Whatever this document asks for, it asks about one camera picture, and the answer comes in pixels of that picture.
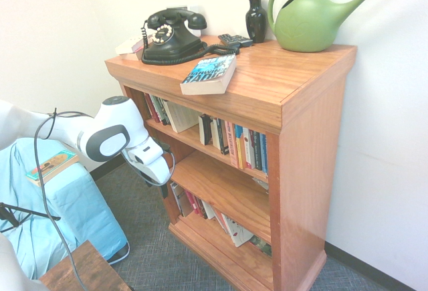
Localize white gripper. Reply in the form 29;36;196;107
128;139;170;200

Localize blue paperback book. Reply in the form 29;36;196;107
179;53;237;96

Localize grey cover leaning book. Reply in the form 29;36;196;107
169;181;194;218

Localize red spined small book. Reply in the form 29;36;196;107
185;190;208;220

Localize large white cover book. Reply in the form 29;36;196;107
163;100;203;134

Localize dark green spined book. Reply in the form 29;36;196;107
156;98;172;126

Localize plain black spined book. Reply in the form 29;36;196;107
198;113;213;146

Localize dark red spined book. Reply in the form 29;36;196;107
143;92;155;120

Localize black spined book white text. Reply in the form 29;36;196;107
216;118;231;156

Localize orange spined book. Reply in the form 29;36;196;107
226;122;239;169

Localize yellow blue spined book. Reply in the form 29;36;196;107
234;124;245;171

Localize white book red print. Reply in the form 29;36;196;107
221;213;254;248

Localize white red dotted book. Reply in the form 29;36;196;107
241;126;253;171

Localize green orange cover book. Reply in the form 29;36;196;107
25;150;80;188

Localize black spined thick book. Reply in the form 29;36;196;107
249;130;263;172

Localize dark green cover book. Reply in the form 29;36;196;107
249;235;273;258

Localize red white paperback book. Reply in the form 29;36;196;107
131;31;157;54

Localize light blue cloth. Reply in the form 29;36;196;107
0;136;130;280

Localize loose printed paper card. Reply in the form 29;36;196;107
252;176;269;192

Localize brown wooden table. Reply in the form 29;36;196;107
39;239;133;291

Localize blue spined travel guide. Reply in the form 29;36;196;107
259;132;269;175

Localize black rotary telephone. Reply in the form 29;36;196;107
140;7;241;66

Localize wooden bookshelf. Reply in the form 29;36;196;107
104;35;358;291

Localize black remote control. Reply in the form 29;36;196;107
217;33;254;48

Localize black telephone handset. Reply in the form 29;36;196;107
146;7;207;31

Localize black ceramic vase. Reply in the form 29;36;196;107
245;0;268;44

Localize green plastic watering can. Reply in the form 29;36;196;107
267;0;407;54

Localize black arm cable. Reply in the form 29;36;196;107
34;108;93;291

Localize black camera tripod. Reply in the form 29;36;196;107
0;202;62;230

